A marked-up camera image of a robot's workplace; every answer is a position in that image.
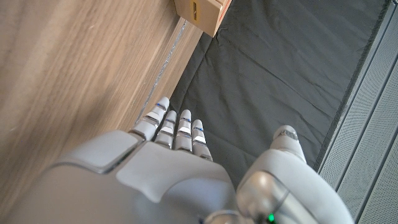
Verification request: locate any black curtain backdrop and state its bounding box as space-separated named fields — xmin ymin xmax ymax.
xmin=169 ymin=0 xmax=391 ymax=189

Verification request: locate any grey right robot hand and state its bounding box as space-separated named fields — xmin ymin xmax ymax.
xmin=0 ymin=96 xmax=355 ymax=224

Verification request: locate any wooden box with red slot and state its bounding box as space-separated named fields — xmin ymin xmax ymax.
xmin=173 ymin=0 xmax=233 ymax=38

